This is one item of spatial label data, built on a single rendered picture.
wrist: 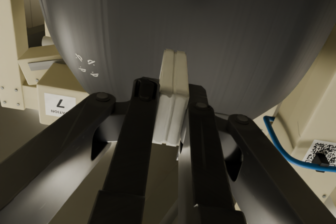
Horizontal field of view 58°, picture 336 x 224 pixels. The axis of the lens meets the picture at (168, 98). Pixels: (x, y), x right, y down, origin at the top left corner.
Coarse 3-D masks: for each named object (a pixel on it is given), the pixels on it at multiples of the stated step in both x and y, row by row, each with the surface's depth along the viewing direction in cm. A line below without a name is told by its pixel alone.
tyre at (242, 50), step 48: (48, 0) 29; (96, 0) 26; (144, 0) 25; (192, 0) 25; (240, 0) 24; (288, 0) 24; (96, 48) 30; (144, 48) 29; (192, 48) 28; (240, 48) 27; (288, 48) 27; (240, 96) 32
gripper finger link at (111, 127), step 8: (120, 104) 14; (128, 104) 14; (112, 112) 13; (120, 112) 13; (104, 120) 13; (112, 120) 13; (120, 120) 13; (96, 128) 13; (104, 128) 13; (112, 128) 13; (120, 128) 13; (96, 136) 13; (104, 136) 13; (112, 136) 14
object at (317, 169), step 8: (264, 120) 69; (272, 120) 73; (272, 128) 65; (272, 136) 63; (280, 144) 61; (280, 152) 59; (288, 160) 58; (296, 160) 58; (312, 160) 60; (320, 160) 57; (312, 168) 58; (320, 168) 57; (328, 168) 57
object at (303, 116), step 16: (320, 64) 54; (304, 80) 59; (320, 80) 53; (288, 96) 65; (304, 96) 58; (320, 96) 53; (288, 112) 64; (304, 112) 57; (320, 112) 54; (288, 128) 62; (304, 128) 56; (320, 128) 56; (288, 144) 61; (304, 144) 58; (304, 176) 63; (320, 176) 63; (320, 192) 65
